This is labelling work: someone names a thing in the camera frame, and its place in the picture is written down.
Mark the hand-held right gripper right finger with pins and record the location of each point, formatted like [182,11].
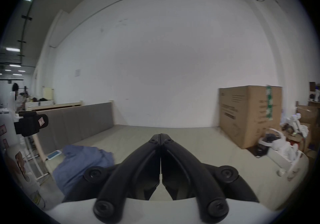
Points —
[182,163]

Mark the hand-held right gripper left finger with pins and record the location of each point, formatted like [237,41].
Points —
[140,160]

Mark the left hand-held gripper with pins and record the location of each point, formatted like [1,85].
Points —
[8,138]

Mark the person's left hand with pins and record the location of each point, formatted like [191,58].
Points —
[21,165]

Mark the bed with beige sheet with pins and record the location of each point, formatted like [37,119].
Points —
[205,143]

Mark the white phone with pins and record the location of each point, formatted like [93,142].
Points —
[53,154]

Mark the grey padded headboard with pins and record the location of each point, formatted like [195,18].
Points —
[75,123]

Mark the dark blue shirt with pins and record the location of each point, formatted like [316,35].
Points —
[85,165]

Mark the large brown carton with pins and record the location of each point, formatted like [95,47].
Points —
[246,115]

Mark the black and white headset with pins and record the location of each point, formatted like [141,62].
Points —
[268,140]

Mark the spare white hand-held gripper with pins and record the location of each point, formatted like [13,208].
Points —
[287,153]

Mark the stack of brown cartons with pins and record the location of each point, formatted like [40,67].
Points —
[308,118]

